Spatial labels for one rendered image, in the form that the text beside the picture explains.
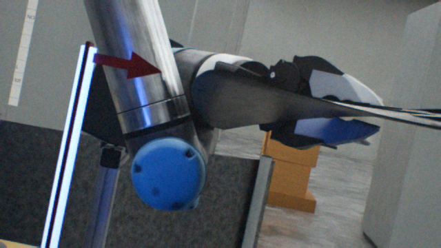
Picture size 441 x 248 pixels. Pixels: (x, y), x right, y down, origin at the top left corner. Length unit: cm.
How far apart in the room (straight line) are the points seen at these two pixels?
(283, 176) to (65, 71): 305
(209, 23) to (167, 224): 251
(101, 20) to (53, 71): 597
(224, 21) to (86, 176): 265
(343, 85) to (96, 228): 56
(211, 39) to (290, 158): 399
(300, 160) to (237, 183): 602
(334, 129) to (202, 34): 419
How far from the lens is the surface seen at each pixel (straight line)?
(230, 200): 272
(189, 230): 263
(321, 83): 77
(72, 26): 677
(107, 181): 119
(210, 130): 95
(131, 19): 81
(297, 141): 78
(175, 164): 79
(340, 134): 74
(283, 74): 81
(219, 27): 491
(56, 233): 66
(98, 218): 120
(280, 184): 876
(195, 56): 93
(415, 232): 684
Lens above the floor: 118
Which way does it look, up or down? 3 degrees down
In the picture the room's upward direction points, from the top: 12 degrees clockwise
